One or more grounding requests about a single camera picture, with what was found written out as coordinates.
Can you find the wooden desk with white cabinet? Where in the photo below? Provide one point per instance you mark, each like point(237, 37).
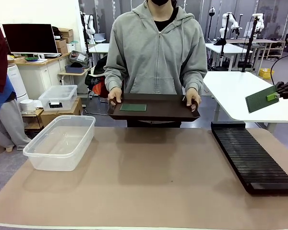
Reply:
point(38, 74)

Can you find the person's right hand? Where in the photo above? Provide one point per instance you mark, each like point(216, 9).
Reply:
point(116, 94)

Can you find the stacked cardboard boxes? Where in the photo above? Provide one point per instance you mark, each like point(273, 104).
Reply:
point(63, 40)

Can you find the clear lidded storage box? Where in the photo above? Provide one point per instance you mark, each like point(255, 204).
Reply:
point(57, 95)

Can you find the green PCB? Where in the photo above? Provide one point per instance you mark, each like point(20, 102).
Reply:
point(133, 107)
point(256, 100)

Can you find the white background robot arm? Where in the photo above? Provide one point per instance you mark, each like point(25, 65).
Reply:
point(224, 26)
point(90, 24)
point(259, 22)

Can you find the clear plastic box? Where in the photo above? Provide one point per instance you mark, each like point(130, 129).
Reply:
point(50, 163)

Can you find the orange red bag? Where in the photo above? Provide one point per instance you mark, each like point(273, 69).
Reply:
point(99, 89)

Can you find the white air purifier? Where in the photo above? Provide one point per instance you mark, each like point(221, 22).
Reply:
point(16, 81)

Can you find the white round device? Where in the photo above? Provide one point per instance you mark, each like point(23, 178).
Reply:
point(27, 105)

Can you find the small wooden white table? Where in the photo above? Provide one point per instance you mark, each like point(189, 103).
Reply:
point(72, 74)

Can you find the black stand pole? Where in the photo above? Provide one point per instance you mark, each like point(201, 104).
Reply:
point(250, 45)

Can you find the person in grey hoodie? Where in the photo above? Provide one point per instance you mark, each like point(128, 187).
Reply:
point(156, 52)

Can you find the green bowl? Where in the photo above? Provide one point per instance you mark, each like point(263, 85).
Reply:
point(31, 59)

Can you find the grey parts case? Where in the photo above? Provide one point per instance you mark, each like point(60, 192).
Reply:
point(79, 57)

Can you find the white background desk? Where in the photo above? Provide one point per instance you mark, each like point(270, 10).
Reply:
point(99, 49)

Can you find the blue-grey bin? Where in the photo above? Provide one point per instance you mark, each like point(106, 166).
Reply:
point(74, 69)

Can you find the black light stand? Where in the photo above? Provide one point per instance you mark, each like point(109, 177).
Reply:
point(211, 21)

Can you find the person's right forearm grey sleeve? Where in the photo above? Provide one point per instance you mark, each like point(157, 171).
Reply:
point(114, 76)

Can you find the black face mask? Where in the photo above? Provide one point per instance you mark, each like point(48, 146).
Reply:
point(159, 2)

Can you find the small black-framed side table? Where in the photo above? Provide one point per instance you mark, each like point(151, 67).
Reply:
point(33, 119)

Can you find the large cardboard box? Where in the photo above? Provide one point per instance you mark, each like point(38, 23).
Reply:
point(62, 115)

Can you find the black computer monitor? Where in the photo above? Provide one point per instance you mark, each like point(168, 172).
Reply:
point(30, 38)

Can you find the white background table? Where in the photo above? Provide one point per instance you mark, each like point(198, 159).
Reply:
point(228, 49)

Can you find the dark brown serving tray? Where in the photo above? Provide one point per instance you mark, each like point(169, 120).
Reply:
point(158, 112)

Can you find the person's left forearm grey sleeve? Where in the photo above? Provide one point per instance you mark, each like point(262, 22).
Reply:
point(194, 76)

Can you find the black slotted PCB rack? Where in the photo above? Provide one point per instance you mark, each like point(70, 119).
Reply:
point(249, 155)

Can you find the yellow crate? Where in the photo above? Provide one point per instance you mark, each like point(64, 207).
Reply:
point(266, 73)

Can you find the person's left hand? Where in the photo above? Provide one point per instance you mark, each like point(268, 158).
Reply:
point(193, 94)

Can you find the wooden shelf table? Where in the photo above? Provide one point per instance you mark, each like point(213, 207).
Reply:
point(266, 45)

